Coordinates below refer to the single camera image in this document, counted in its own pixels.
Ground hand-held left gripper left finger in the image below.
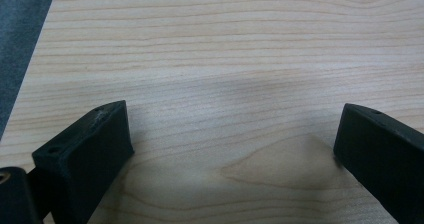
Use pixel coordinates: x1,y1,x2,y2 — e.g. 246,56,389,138
31,99,135,224

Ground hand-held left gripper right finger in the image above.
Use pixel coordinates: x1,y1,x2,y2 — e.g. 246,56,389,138
333,102,424,224

